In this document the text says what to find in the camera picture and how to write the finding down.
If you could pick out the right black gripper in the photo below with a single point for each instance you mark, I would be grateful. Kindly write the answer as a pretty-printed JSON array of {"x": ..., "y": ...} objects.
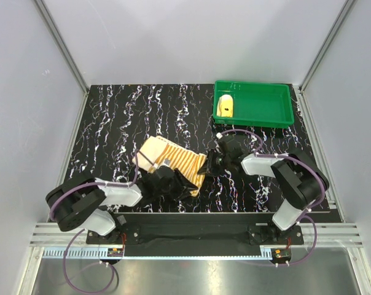
[{"x": 208, "y": 166}]

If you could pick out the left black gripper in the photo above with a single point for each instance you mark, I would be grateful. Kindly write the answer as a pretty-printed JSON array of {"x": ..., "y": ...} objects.
[{"x": 182, "y": 184}]

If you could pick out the orange striped towel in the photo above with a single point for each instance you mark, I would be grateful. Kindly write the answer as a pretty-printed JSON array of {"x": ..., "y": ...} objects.
[{"x": 156, "y": 149}]

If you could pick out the yellow towel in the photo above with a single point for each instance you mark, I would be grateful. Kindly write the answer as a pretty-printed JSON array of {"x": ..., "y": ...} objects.
[{"x": 225, "y": 106}]

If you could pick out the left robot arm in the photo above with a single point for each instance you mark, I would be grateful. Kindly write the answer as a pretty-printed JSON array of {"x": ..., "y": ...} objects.
[{"x": 76, "y": 203}]

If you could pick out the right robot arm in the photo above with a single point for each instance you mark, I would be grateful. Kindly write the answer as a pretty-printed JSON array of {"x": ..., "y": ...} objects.
[{"x": 301, "y": 182}]

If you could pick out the green plastic bin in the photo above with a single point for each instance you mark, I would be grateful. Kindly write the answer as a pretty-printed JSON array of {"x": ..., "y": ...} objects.
[{"x": 255, "y": 104}]

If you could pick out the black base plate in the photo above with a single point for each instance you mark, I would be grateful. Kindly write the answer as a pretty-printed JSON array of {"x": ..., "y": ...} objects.
[{"x": 199, "y": 235}]

